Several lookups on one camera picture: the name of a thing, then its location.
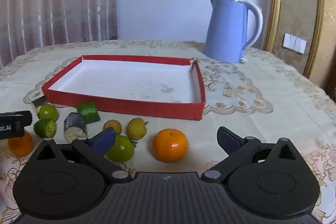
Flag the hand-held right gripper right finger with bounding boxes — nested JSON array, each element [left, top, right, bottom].
[[201, 126, 306, 184]]

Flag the blue electric kettle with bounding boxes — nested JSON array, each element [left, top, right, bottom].
[[204, 0, 263, 64]]

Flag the gold ornate frame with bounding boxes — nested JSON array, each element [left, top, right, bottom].
[[264, 0, 326, 78]]

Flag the white wall switch panel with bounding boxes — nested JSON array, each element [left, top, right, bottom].
[[283, 33, 307, 54]]

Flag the green tomato with calyx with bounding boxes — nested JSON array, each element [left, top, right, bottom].
[[105, 135, 135, 163]]

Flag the large orange tangerine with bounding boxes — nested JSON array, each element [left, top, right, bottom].
[[153, 129, 189, 163]]

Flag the round green citrus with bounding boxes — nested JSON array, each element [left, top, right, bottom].
[[37, 104, 59, 122]]

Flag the brown longan with stem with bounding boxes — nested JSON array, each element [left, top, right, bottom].
[[127, 118, 148, 140]]

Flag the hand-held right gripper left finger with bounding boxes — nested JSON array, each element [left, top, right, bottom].
[[28, 127, 132, 184]]

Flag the red shallow cardboard box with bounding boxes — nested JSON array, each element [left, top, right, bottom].
[[41, 55, 205, 121]]

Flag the stemless brown longan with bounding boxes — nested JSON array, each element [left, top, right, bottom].
[[103, 120, 123, 136]]

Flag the small orange tangerine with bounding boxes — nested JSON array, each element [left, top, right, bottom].
[[8, 130, 33, 157]]

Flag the cut green citrus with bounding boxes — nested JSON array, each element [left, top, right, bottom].
[[33, 119, 57, 139]]

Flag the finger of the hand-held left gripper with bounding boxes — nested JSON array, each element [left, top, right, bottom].
[[0, 110, 33, 126]]

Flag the green sugarcane piece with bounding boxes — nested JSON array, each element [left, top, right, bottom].
[[77, 102, 101, 124]]

